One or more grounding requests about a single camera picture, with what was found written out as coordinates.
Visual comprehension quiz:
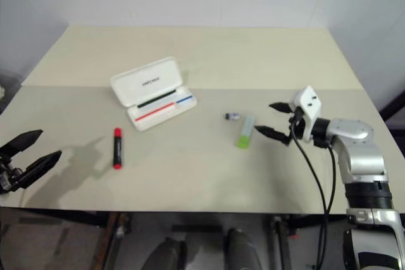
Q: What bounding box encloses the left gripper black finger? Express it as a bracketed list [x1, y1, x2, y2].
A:
[15, 150, 63, 190]
[0, 130, 44, 161]

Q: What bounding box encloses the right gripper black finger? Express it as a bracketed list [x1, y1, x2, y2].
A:
[269, 102, 294, 114]
[254, 125, 290, 147]

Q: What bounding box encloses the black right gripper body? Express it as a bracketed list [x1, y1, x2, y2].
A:
[288, 107, 307, 144]

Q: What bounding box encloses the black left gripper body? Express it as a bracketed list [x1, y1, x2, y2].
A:
[0, 156, 25, 194]

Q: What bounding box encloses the red and black marker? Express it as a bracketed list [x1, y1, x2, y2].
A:
[113, 128, 124, 170]

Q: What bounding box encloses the white hinged pencil case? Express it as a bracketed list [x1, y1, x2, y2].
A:
[110, 57, 197, 132]

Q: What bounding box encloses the dark metal table leg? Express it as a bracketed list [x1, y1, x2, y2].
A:
[103, 212, 132, 270]
[270, 216, 300, 270]

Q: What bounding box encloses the dark rounded shape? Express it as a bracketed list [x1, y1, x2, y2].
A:
[147, 236, 187, 270]
[223, 228, 262, 270]

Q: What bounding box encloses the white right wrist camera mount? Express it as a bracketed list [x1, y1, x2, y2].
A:
[292, 85, 323, 143]

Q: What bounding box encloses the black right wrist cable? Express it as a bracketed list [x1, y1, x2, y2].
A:
[289, 114, 328, 270]
[316, 142, 337, 220]

